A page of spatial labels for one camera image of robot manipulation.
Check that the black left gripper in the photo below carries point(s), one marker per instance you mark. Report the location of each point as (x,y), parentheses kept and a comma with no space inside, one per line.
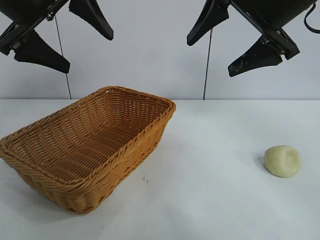
(22,10)

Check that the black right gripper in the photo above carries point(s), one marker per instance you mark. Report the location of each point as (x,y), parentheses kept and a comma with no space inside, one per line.
(275,12)

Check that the woven brown wicker basket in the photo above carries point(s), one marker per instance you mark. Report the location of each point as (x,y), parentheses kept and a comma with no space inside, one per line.
(75,140)

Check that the pale round egg yolk pastry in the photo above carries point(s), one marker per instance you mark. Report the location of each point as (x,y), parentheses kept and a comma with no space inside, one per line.
(281,161)

